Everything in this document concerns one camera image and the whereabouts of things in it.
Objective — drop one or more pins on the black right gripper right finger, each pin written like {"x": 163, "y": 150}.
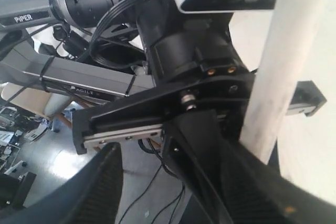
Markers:
{"x": 229, "y": 182}

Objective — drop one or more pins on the white drumstick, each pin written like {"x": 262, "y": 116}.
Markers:
{"x": 293, "y": 27}

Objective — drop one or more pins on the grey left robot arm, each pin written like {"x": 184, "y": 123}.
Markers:
{"x": 94, "y": 48}

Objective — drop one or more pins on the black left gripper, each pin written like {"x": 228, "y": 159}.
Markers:
{"x": 192, "y": 71}

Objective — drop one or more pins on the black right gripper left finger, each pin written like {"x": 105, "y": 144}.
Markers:
{"x": 91, "y": 196}

